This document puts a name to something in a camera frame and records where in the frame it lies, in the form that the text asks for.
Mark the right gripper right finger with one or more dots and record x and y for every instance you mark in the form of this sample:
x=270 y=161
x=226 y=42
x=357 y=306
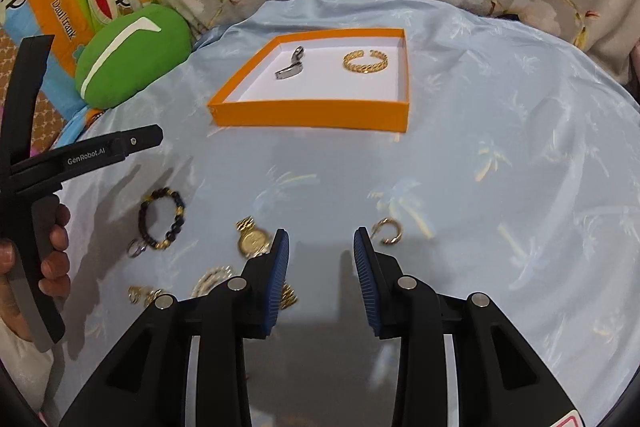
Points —
x=378 y=275

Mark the orange jewelry box tray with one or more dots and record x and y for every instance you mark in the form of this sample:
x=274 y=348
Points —
x=353 y=78

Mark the person's left hand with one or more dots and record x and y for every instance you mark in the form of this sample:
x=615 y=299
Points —
x=27 y=227

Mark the gold hoop earring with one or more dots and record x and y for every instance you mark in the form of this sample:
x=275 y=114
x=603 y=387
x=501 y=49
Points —
x=388 y=231

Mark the gold wristwatch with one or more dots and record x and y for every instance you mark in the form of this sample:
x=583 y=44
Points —
x=253 y=241

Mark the green plush cushion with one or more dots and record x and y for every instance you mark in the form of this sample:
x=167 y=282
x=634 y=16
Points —
x=130 y=53

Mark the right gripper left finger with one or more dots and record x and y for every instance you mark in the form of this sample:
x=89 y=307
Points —
x=265 y=276

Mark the light blue satin cloth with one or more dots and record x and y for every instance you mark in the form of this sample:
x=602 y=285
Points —
x=518 y=176

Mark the silver watch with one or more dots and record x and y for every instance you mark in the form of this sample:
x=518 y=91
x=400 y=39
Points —
x=294 y=68

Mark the gold flower earrings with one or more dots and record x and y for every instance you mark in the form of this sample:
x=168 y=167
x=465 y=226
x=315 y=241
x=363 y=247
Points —
x=143 y=294

